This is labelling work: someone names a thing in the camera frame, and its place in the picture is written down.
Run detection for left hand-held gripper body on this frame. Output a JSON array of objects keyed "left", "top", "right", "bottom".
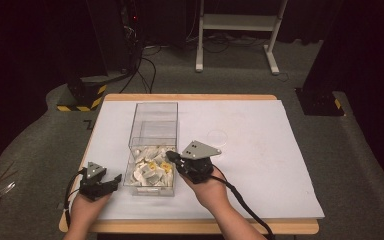
[{"left": 78, "top": 161, "right": 108, "bottom": 202}]

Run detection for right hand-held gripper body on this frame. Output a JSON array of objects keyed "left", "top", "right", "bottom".
[{"left": 179, "top": 140, "right": 223, "bottom": 185}]

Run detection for pile of white packets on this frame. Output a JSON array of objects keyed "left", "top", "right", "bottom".
[{"left": 129, "top": 146, "right": 176, "bottom": 188}]

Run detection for clear plastic drawer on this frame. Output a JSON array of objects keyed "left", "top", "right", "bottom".
[{"left": 123, "top": 145, "right": 178, "bottom": 197}]

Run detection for person's left hand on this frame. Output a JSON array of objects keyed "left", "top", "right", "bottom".
[{"left": 69, "top": 193, "right": 112, "bottom": 232}]

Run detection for person's right hand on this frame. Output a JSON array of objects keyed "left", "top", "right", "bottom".
[{"left": 179, "top": 166, "right": 233, "bottom": 213}]

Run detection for wooden table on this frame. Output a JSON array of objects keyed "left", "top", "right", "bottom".
[{"left": 58, "top": 93, "right": 320, "bottom": 235}]

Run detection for white table mat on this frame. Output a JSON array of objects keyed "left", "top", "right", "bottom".
[{"left": 78, "top": 99, "right": 325, "bottom": 220}]

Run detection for black yellow striped stand base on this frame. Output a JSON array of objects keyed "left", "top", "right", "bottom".
[{"left": 56, "top": 75, "right": 109, "bottom": 113}]

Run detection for dark equipment rack red light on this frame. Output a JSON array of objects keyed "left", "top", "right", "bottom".
[{"left": 119, "top": 0, "right": 145, "bottom": 73}]

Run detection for black stand base yellow mark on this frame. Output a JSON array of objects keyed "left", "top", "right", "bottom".
[{"left": 294, "top": 87, "right": 345, "bottom": 117}]

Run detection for white metal stand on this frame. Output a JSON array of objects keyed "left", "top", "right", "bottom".
[{"left": 195, "top": 0, "right": 290, "bottom": 76}]

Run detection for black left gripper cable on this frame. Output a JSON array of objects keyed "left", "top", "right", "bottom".
[{"left": 63, "top": 169, "right": 88, "bottom": 229}]

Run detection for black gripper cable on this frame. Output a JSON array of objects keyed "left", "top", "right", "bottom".
[
  {"left": 209, "top": 164, "right": 276, "bottom": 240},
  {"left": 63, "top": 169, "right": 88, "bottom": 229}
]

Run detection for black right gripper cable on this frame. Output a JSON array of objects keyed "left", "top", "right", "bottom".
[{"left": 209, "top": 164, "right": 276, "bottom": 240}]

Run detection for black floor cables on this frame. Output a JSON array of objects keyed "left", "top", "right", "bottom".
[{"left": 119, "top": 46, "right": 158, "bottom": 95}]

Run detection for cables under white stand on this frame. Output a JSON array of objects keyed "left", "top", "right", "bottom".
[{"left": 185, "top": 31, "right": 268, "bottom": 54}]

